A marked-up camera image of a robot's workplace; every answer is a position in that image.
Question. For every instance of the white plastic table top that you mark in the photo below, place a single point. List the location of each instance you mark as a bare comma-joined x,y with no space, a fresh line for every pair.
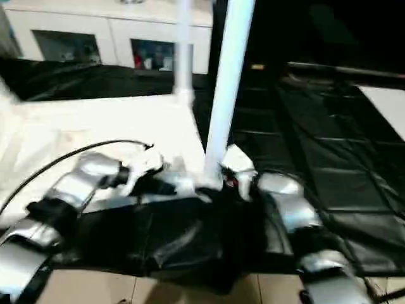
95,126

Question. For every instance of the white plastic table leg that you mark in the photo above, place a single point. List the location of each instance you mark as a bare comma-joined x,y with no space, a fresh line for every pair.
183,47
8,90
231,63

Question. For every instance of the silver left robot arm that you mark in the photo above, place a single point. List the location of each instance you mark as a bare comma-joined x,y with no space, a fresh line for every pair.
79,180

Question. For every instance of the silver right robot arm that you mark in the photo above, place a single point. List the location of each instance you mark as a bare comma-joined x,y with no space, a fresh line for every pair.
291,202

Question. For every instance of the black mat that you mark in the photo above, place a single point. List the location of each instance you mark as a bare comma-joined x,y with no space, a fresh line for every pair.
316,158

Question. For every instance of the small yellow label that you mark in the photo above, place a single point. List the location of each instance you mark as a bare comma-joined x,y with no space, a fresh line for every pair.
257,66

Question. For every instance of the small white cup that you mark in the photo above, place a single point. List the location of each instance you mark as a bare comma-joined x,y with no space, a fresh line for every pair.
147,64

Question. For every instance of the white printed jar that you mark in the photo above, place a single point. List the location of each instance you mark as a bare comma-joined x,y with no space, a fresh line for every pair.
166,61

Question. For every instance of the red bottle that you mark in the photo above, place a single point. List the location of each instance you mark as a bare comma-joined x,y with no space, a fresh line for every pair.
138,60

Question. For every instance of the dark tall cabinet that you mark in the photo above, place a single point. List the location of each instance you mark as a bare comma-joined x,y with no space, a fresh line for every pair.
269,31

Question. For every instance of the white sideboard cabinet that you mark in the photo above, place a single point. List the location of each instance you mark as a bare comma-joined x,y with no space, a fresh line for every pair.
110,19

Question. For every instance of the white flat board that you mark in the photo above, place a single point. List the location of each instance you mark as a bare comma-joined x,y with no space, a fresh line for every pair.
386,107

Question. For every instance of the grey patterned object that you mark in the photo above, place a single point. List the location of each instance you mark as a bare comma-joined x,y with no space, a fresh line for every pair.
129,1

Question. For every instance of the black metal stand bar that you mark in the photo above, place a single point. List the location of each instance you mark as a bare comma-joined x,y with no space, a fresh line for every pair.
390,295

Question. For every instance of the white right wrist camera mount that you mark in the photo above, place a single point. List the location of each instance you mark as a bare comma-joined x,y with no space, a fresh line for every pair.
237,158

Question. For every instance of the black metal rail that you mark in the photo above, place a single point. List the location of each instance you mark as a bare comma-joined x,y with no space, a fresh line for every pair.
348,70

